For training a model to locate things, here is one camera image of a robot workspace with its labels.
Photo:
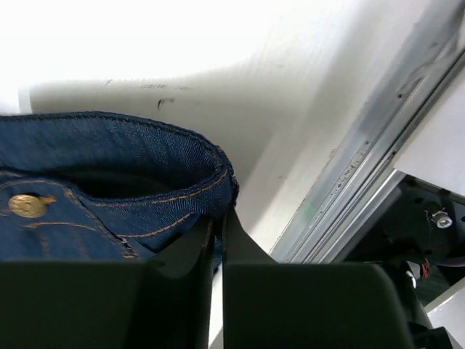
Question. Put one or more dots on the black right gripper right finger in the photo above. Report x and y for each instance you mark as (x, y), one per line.
(267, 304)

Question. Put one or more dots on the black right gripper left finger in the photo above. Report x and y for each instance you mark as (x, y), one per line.
(159, 303)

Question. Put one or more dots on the dark blue denim trousers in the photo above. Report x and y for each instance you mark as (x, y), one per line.
(105, 186)

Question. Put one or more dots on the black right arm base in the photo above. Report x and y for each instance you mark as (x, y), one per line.
(422, 225)

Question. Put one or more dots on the aluminium front frame rail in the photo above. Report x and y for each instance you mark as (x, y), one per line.
(360, 176)

